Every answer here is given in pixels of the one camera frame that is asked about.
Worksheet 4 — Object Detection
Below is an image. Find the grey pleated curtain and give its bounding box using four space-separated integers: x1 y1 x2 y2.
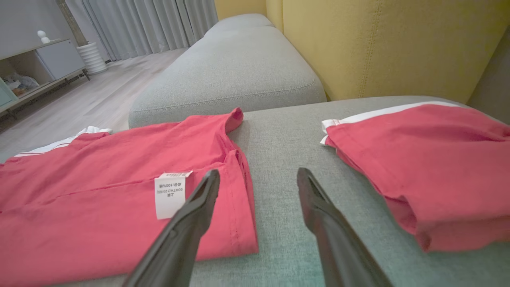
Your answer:
65 0 219 62

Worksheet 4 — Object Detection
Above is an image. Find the white ribbed floor vase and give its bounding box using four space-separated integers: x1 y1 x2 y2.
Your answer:
76 42 108 76

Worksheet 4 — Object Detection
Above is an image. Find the red sleeveless jersey white trim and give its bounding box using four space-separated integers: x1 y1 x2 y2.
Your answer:
0 107 260 287

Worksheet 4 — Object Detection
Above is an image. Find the small grey sofa seat cushion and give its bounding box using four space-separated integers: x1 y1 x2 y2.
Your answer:
128 14 328 129

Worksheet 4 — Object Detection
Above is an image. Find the red shorts white side stripe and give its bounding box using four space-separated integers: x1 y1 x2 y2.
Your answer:
320 101 510 253

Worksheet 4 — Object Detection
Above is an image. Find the clutter pile on cabinet shelf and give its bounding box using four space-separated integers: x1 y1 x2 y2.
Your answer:
3 73 41 97

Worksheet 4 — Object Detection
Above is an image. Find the large grey sofa seat cushion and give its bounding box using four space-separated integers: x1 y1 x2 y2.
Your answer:
0 95 510 287

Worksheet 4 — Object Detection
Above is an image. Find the yellow sofa back cushion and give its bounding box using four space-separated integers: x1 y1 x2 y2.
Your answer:
214 0 284 33
275 0 510 105

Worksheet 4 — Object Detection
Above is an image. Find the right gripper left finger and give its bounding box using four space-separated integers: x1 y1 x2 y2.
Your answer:
122 169 221 287

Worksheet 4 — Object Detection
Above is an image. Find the low grey tv cabinet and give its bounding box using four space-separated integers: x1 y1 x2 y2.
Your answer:
0 38 92 121

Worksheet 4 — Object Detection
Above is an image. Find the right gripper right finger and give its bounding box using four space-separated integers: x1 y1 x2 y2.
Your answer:
296 167 394 287

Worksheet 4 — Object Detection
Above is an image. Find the brown vertical pole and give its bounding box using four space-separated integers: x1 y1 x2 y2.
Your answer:
56 0 88 47

